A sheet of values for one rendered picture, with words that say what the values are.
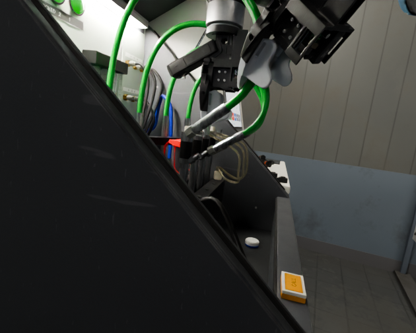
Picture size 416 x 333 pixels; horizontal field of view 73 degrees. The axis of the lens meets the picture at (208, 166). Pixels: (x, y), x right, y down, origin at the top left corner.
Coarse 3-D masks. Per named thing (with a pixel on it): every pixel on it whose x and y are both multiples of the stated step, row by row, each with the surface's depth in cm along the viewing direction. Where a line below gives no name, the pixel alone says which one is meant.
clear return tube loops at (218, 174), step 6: (216, 138) 72; (234, 150) 71; (246, 150) 86; (246, 156) 86; (240, 162) 72; (246, 162) 86; (216, 168) 89; (222, 168) 87; (246, 168) 87; (216, 174) 88; (222, 174) 81; (228, 174) 86; (228, 180) 76
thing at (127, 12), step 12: (132, 0) 57; (252, 0) 42; (252, 12) 42; (120, 24) 60; (120, 36) 61; (108, 72) 63; (108, 84) 64; (252, 84) 43; (240, 96) 44; (228, 108) 46
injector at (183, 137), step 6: (186, 138) 60; (192, 138) 61; (180, 144) 61; (186, 144) 61; (192, 144) 62; (180, 150) 61; (186, 150) 61; (180, 156) 61; (186, 156) 61; (192, 156) 62; (198, 156) 61; (180, 162) 62; (186, 162) 61; (192, 162) 62; (180, 168) 62; (186, 168) 62; (180, 174) 62; (186, 174) 63; (186, 180) 63
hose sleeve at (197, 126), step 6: (216, 108) 47; (222, 108) 46; (210, 114) 48; (216, 114) 47; (222, 114) 47; (204, 120) 48; (210, 120) 48; (216, 120) 48; (192, 126) 50; (198, 126) 49; (204, 126) 49; (198, 132) 50
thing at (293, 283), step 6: (288, 276) 39; (294, 276) 39; (288, 282) 38; (294, 282) 38; (300, 282) 38; (288, 288) 36; (294, 288) 36; (300, 288) 37; (282, 294) 36; (294, 300) 36; (300, 300) 36
